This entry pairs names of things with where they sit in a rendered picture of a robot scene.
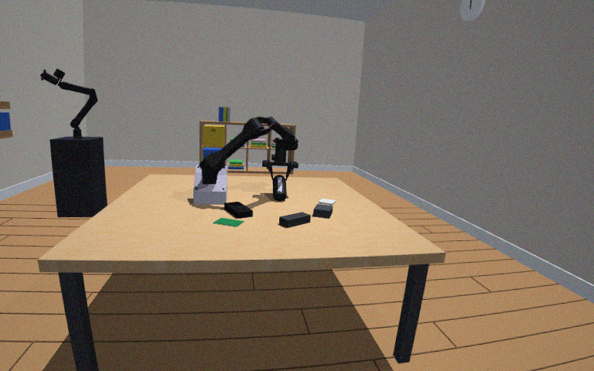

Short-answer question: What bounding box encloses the green rectangular block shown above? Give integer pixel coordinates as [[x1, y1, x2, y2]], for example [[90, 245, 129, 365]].
[[213, 218, 244, 227]]

